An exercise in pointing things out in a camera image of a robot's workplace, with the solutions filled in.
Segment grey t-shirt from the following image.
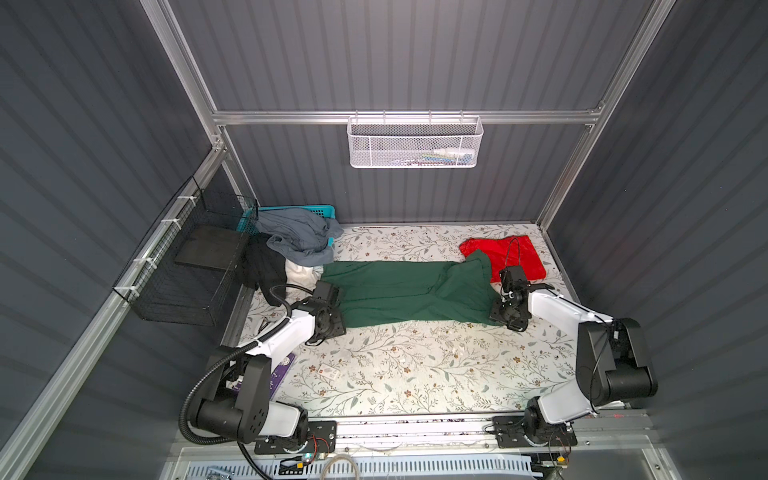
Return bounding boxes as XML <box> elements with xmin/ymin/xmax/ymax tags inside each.
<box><xmin>255</xmin><ymin>208</ymin><xmax>343</xmax><ymax>267</ymax></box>

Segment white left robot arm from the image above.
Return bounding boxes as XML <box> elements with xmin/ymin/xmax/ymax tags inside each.
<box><xmin>178</xmin><ymin>281</ymin><xmax>346</xmax><ymax>447</ymax></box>

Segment green t-shirt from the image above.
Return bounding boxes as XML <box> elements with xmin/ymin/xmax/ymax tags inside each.
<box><xmin>321</xmin><ymin>252</ymin><xmax>499</xmax><ymax>328</ymax></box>

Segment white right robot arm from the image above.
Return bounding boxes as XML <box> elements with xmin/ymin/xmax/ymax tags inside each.
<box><xmin>490</xmin><ymin>266</ymin><xmax>658</xmax><ymax>448</ymax></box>

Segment white wire mesh basket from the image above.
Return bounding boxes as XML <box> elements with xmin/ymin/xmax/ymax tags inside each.
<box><xmin>346</xmin><ymin>112</ymin><xmax>484</xmax><ymax>169</ymax></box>

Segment black corrugated cable conduit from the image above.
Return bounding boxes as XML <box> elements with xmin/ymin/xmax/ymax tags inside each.
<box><xmin>178</xmin><ymin>283</ymin><xmax>316</xmax><ymax>480</ymax></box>

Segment teal plastic laundry basket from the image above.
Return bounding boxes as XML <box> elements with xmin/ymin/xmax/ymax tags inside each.
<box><xmin>236</xmin><ymin>205</ymin><xmax>343</xmax><ymax>250</ymax></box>

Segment small white card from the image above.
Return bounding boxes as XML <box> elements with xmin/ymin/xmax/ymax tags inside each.
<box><xmin>317</xmin><ymin>365</ymin><xmax>342</xmax><ymax>381</ymax></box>

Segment purple booklet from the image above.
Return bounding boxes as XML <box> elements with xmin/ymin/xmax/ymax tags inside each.
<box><xmin>270</xmin><ymin>353</ymin><xmax>296</xmax><ymax>401</ymax></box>

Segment black t-shirt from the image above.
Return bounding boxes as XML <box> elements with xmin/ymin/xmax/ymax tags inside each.
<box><xmin>242</xmin><ymin>233</ymin><xmax>287</xmax><ymax>307</ymax></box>

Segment white t-shirt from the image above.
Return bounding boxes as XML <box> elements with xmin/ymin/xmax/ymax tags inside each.
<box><xmin>285</xmin><ymin>259</ymin><xmax>324</xmax><ymax>298</ymax></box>

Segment folded red t-shirt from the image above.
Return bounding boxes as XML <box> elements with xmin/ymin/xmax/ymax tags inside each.
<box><xmin>459</xmin><ymin>235</ymin><xmax>547</xmax><ymax>283</ymax></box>

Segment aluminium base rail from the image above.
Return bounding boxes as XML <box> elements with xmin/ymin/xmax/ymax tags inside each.
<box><xmin>173</xmin><ymin>409</ymin><xmax>655</xmax><ymax>457</ymax></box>

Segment black wire mesh basket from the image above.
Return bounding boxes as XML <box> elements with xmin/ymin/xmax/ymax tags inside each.
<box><xmin>113</xmin><ymin>180</ymin><xmax>258</xmax><ymax>327</ymax></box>

